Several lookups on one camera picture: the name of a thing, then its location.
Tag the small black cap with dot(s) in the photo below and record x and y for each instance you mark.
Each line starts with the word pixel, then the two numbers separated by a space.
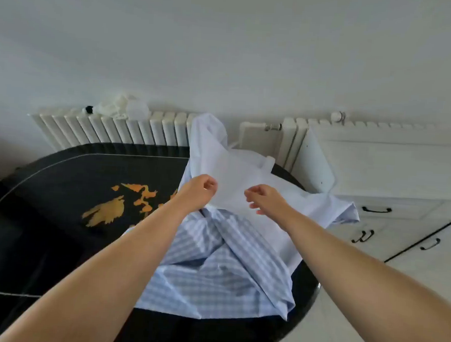
pixel 88 110

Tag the person's right forearm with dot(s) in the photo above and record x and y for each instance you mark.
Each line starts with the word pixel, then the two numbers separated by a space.
pixel 374 292

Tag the white cabinet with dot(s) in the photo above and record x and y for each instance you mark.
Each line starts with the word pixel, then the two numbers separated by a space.
pixel 382 167

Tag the blue checked cloth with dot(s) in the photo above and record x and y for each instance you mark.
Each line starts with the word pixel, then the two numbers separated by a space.
pixel 223 275

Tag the white column radiator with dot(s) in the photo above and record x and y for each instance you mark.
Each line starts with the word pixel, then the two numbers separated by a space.
pixel 290 142
pixel 110 129

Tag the crumpled white cloth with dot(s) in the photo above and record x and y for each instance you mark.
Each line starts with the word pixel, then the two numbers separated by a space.
pixel 119 107

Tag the white cabinet door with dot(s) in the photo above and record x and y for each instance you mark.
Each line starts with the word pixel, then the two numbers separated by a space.
pixel 441 262
pixel 345 230
pixel 396 240

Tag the small white bottle blue label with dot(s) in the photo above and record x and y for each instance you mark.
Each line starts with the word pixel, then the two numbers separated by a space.
pixel 338 117

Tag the person's right hand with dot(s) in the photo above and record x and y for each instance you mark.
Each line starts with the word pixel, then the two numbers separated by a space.
pixel 271 202

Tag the person's left hand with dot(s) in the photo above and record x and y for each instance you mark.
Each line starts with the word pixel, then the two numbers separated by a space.
pixel 195 192

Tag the black oval table gold print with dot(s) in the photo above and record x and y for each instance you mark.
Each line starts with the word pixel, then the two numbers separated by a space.
pixel 56 189

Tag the white pipe with valve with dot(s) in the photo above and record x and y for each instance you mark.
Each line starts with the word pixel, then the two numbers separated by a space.
pixel 257 126

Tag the person's left forearm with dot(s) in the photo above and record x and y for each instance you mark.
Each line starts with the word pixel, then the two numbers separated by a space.
pixel 108 276

